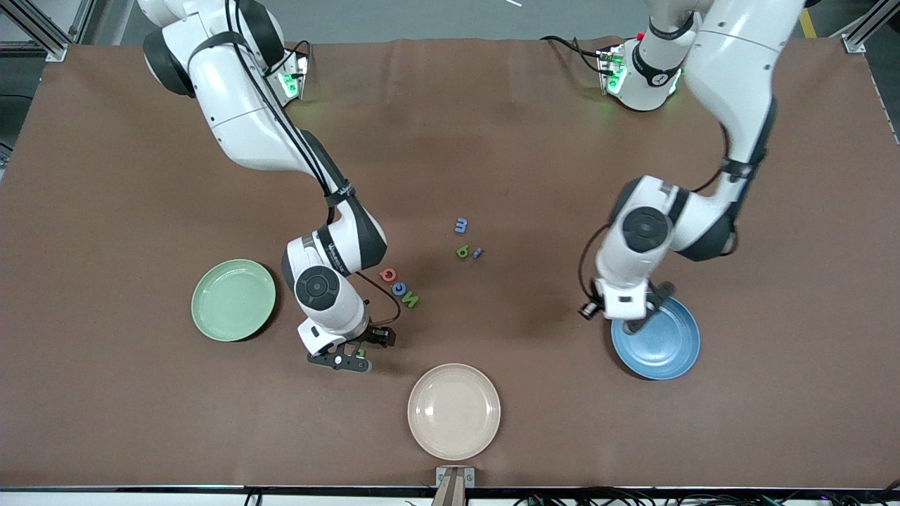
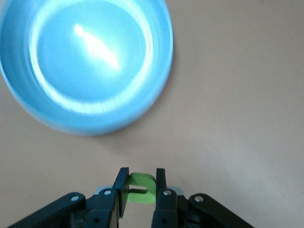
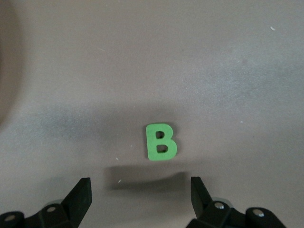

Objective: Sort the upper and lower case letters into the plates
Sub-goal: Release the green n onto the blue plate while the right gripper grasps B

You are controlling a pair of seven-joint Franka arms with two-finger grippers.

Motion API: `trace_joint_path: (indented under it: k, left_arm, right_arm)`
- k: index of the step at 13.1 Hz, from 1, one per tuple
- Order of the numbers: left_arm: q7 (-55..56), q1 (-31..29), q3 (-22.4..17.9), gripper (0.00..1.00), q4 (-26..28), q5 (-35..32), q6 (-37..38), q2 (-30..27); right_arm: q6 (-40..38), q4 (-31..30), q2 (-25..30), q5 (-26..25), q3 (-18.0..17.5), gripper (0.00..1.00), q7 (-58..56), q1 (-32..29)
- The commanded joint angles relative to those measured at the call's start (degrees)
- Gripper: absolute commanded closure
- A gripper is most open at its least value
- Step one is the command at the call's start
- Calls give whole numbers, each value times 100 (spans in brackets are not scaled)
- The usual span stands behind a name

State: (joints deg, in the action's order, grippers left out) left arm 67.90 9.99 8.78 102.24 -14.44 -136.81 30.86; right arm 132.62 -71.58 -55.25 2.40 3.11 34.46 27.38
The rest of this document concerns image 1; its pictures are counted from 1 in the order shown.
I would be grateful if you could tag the light green plate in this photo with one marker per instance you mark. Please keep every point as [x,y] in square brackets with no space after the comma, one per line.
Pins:
[233,301]

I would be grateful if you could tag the red capital letter Q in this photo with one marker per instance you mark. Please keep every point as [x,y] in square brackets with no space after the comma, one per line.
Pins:
[382,275]

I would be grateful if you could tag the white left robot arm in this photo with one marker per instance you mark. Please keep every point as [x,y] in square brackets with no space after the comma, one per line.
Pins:
[731,70]

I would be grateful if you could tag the blue capital letter G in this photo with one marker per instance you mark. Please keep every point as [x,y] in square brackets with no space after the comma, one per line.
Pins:
[394,288]

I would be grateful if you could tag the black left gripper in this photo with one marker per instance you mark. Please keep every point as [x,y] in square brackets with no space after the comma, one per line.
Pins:
[659,292]

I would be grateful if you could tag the silver base connector box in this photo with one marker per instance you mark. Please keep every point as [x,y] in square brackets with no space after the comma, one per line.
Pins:
[610,70]
[295,77]

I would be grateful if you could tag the brown camera pole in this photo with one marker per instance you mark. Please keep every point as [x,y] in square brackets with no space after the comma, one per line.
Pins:
[453,493]

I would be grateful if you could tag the blue small letter m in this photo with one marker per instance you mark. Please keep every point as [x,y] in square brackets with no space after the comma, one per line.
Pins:
[462,226]

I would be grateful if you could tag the brown table cover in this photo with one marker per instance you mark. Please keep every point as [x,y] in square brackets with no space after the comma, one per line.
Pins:
[140,422]

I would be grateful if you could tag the beige plate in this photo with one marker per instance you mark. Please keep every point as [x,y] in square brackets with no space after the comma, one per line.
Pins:
[454,412]

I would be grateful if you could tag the aluminium frame post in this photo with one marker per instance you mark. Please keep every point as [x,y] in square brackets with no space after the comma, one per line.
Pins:
[854,43]
[56,50]

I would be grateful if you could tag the blue plate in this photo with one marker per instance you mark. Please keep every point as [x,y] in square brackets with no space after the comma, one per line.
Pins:
[661,351]

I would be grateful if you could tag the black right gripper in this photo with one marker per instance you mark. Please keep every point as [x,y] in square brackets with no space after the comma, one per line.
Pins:
[378,336]

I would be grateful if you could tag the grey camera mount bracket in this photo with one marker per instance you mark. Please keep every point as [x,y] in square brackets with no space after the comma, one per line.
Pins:
[443,478]

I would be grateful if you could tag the green capital letter N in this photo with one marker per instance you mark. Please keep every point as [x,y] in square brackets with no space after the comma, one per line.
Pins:
[410,301]

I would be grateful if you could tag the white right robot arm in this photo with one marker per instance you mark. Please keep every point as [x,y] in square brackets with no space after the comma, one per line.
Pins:
[239,119]

